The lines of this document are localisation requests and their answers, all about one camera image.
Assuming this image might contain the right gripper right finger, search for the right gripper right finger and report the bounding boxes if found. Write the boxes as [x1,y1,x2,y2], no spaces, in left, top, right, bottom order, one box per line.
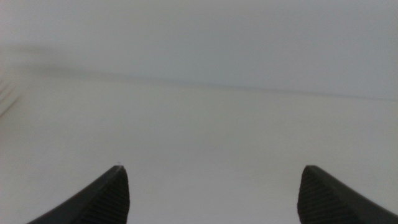
[297,164,398,224]

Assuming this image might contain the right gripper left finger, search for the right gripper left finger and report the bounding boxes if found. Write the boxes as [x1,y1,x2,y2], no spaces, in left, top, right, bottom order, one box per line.
[26,165,131,224]

